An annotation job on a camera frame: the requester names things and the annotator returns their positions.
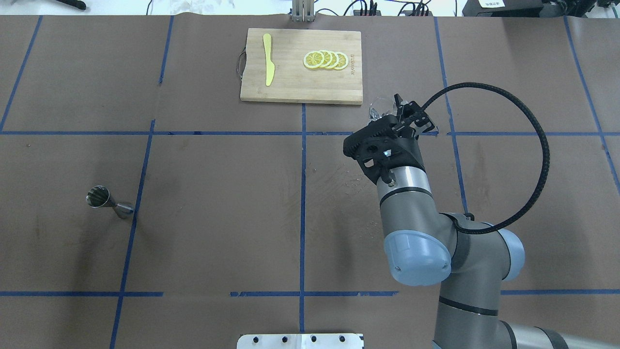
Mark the aluminium frame post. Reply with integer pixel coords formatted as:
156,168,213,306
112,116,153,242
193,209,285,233
290,0,316,22

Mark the wooden cutting board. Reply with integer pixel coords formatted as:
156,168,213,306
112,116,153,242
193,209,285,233
240,28,363,105

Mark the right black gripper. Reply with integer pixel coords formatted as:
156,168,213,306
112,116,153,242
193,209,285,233
343,94,435,185

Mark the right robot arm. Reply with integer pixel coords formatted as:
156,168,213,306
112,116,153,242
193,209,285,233
343,95,616,349

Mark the brown paper table cover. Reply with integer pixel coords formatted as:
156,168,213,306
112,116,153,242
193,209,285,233
1,14,619,349

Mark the steel double jigger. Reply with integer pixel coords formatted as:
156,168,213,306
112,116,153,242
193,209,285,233
85,185,135,219

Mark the yellow plastic knife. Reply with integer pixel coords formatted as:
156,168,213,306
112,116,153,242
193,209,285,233
262,33,276,87

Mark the black box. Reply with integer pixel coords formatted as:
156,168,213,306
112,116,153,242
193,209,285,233
462,0,564,18

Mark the back lemon slice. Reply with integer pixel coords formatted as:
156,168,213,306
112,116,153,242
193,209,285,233
334,52,349,71

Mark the clear glass cup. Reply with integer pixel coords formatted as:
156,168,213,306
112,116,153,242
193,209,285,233
369,95,397,122

